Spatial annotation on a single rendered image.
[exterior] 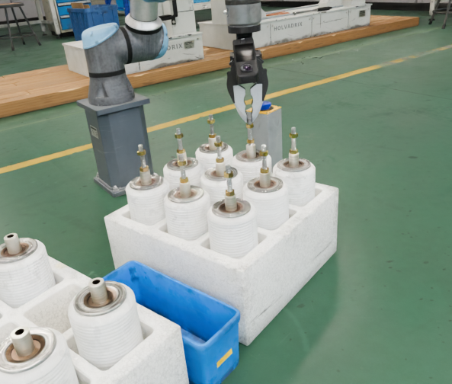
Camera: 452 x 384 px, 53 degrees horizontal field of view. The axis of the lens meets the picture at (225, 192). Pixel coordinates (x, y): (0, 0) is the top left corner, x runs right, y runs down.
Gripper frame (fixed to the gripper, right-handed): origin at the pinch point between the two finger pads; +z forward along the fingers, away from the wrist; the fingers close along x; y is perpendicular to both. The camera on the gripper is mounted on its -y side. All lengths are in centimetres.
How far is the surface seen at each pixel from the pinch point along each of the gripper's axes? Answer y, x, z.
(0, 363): -62, 33, 10
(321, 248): -11.8, -15.0, 29.2
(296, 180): -11.1, -9.4, 11.7
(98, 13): 429, 149, 4
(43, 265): -37, 38, 13
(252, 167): -4.1, -0.1, 10.8
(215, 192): -13.2, 8.5, 12.2
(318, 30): 303, -68, 23
